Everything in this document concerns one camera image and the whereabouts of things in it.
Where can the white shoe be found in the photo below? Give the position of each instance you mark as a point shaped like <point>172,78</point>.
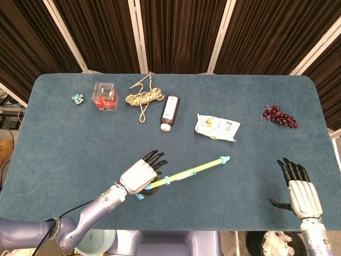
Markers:
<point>21,253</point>

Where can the brown bottle white label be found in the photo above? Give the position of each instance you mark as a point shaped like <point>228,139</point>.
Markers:
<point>170,109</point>

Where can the small green circuit board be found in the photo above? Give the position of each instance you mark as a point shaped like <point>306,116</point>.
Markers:
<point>77,99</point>

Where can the black device box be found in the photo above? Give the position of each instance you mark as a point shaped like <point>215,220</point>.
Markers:
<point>11,122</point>

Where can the brown curtain partition panel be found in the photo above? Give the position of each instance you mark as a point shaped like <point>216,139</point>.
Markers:
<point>26,40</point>
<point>181,34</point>
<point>271,34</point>
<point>330,74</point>
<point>101,34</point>

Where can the crumpled white paper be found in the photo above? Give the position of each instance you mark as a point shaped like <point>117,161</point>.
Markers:
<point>278,244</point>

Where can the pale green basin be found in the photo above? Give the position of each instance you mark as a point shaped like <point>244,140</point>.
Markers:
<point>101,240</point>

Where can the white printed snack packet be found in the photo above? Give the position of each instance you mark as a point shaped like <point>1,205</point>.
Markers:
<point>217,126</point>

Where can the right purple robot arm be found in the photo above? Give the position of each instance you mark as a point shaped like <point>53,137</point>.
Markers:
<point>315,237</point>

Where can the blue felt table cover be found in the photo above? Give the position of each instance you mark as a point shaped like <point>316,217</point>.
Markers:
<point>80,146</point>

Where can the yellow stick with blue ends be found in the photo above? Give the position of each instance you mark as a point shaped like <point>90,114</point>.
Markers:
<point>197,168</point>

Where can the left purple robot arm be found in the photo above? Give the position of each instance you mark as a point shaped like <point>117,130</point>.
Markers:
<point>88,213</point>

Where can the black trash bin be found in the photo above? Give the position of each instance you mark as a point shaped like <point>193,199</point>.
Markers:
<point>254,242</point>

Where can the purple robot torso base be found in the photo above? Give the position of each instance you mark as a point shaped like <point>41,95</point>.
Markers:
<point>173,244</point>

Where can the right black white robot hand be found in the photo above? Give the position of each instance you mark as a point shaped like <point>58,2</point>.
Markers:
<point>305,197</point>

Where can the purple plastic grape bunch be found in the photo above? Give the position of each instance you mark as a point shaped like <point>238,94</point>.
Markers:
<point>279,117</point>

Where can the clear box with red parts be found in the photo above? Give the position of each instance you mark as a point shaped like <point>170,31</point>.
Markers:
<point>105,97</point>

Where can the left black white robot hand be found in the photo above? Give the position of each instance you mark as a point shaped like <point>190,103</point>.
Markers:
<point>138,176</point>

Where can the brown shoe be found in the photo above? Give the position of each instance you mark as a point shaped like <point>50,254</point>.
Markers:
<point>5,149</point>

